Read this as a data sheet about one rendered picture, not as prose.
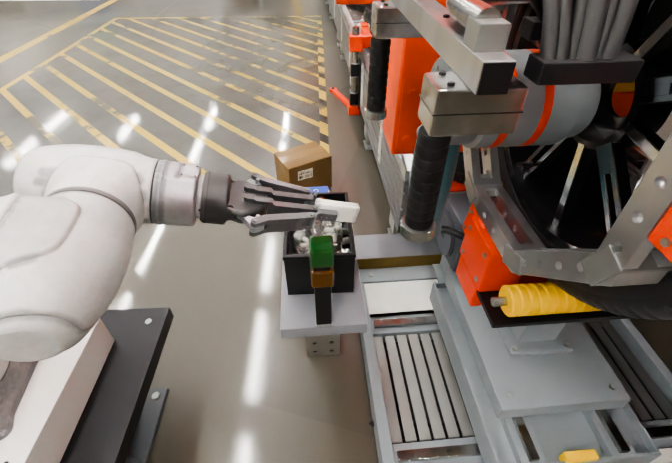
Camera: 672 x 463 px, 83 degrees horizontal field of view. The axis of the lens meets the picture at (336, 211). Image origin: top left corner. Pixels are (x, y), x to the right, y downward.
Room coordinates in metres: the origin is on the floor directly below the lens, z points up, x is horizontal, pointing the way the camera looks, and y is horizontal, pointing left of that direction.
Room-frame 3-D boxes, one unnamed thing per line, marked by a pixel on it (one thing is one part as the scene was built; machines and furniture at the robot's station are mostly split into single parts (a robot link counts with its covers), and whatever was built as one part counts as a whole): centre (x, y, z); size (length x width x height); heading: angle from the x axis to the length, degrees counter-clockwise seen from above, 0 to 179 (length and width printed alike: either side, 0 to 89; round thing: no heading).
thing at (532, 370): (0.57, -0.50, 0.32); 0.40 x 0.30 x 0.28; 5
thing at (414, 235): (0.37, -0.11, 0.83); 0.04 x 0.04 x 0.16
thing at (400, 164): (2.27, -0.17, 0.28); 2.47 x 0.09 x 0.22; 5
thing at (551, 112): (0.55, -0.26, 0.85); 0.21 x 0.14 x 0.14; 95
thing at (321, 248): (0.43, 0.02, 0.64); 0.04 x 0.04 x 0.04; 5
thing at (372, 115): (0.70, -0.08, 0.83); 0.04 x 0.04 x 0.16
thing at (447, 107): (0.37, -0.14, 0.93); 0.09 x 0.05 x 0.05; 95
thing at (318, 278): (0.43, 0.02, 0.59); 0.04 x 0.04 x 0.04; 5
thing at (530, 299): (0.44, -0.44, 0.51); 0.29 x 0.06 x 0.06; 95
